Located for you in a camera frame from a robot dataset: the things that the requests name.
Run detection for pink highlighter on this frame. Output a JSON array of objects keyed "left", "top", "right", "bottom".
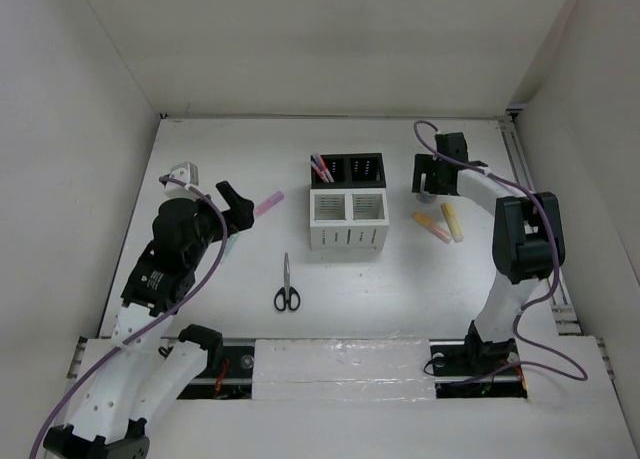
[{"left": 254, "top": 191, "right": 284, "bottom": 218}]

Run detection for green highlighter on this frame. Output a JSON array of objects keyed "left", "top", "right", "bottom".
[{"left": 222, "top": 233, "right": 241, "bottom": 261}]

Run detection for clear jar of clips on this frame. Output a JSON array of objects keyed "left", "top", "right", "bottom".
[{"left": 417, "top": 191, "right": 437, "bottom": 204}]

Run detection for yellow highlighter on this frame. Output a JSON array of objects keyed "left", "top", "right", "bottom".
[{"left": 441, "top": 203, "right": 464, "bottom": 243}]

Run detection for orange highlighter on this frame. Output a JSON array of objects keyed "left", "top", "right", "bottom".
[{"left": 413, "top": 212, "right": 452, "bottom": 244}]

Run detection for pink red pen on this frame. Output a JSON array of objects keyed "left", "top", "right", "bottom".
[{"left": 311, "top": 156, "right": 330, "bottom": 183}]

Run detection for orange pen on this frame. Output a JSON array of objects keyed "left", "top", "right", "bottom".
[{"left": 317, "top": 155, "right": 334, "bottom": 183}]

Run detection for blue pen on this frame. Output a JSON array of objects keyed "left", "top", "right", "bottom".
[{"left": 311, "top": 155, "right": 324, "bottom": 181}]

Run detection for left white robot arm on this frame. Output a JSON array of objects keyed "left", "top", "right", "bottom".
[{"left": 32, "top": 176, "right": 254, "bottom": 458}]

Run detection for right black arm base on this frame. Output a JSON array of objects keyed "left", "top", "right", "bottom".
[{"left": 423, "top": 340, "right": 528, "bottom": 399}]

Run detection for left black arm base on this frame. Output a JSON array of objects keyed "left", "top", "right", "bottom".
[{"left": 178, "top": 340, "right": 255, "bottom": 400}]

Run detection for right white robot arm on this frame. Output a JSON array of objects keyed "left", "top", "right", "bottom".
[{"left": 412, "top": 130, "right": 565, "bottom": 373}]

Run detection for black two-slot pen holder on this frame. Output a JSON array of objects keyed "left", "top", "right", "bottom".
[{"left": 310, "top": 153, "right": 386, "bottom": 190}]

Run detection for white two-slot pen holder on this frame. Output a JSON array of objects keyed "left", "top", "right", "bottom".
[{"left": 309, "top": 188, "right": 390, "bottom": 251}]

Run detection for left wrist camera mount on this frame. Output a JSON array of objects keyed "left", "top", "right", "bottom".
[{"left": 160, "top": 161, "right": 200, "bottom": 197}]

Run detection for black handled scissors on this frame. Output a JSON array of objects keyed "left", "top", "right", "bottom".
[{"left": 273, "top": 253, "right": 301, "bottom": 312}]

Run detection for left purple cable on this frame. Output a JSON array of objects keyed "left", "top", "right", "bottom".
[{"left": 29, "top": 176, "right": 231, "bottom": 459}]

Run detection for purple cable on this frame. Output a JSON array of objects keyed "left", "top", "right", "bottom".
[
  {"left": 29, "top": 176, "right": 231, "bottom": 459},
  {"left": 412, "top": 120, "right": 589, "bottom": 385}
]

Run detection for aluminium rail right side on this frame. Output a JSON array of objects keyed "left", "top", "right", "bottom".
[{"left": 499, "top": 109, "right": 573, "bottom": 310}]

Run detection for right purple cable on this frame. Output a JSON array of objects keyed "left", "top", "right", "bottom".
[{"left": 412, "top": 120, "right": 589, "bottom": 385}]

